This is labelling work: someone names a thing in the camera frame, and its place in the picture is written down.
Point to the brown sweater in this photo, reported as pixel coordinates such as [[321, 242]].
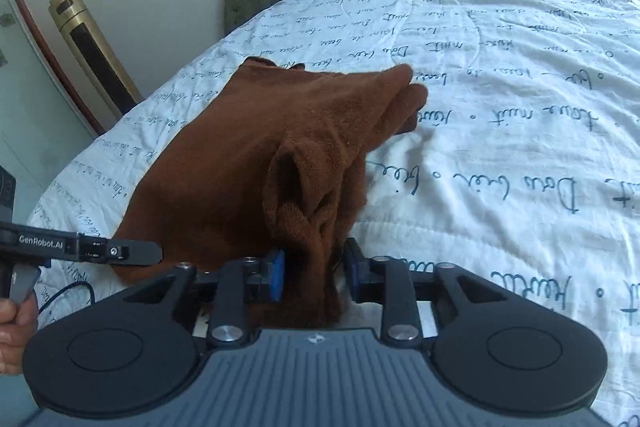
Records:
[[225, 147]]

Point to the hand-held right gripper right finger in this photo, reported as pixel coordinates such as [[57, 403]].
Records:
[[352, 277]]

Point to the frosted glass door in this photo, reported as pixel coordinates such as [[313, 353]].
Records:
[[30, 107]]

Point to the gold tower air conditioner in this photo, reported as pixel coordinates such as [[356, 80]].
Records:
[[95, 57]]

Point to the person's left hand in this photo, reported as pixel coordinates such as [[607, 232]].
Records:
[[12, 337]]

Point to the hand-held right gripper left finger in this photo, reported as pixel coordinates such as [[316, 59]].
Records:
[[277, 276]]

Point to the white script-printed bed sheet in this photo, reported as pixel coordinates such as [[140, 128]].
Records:
[[500, 82]]

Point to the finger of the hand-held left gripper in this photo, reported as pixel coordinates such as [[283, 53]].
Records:
[[135, 253]]

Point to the red-brown wooden door frame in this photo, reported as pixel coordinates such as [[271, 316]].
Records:
[[57, 67]]

